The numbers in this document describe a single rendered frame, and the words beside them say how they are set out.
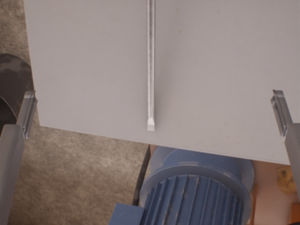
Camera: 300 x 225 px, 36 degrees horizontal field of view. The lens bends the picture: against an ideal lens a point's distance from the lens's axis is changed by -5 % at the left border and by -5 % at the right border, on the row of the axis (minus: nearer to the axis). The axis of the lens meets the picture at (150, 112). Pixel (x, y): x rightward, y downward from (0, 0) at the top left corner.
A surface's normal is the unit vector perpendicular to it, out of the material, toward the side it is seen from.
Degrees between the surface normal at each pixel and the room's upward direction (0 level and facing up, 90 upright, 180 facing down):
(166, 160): 83
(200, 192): 90
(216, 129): 0
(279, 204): 0
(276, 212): 0
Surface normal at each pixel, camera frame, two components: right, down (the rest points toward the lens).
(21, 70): 0.68, -0.58
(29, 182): -0.22, 0.58
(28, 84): 0.95, -0.21
